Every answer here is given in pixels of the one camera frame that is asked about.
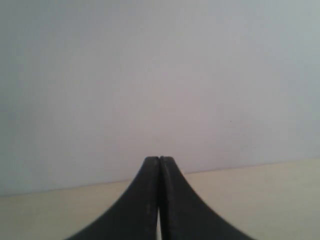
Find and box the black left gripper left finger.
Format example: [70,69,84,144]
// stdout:
[69,156,160,240]

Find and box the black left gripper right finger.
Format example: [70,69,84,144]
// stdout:
[158,156,252,240]

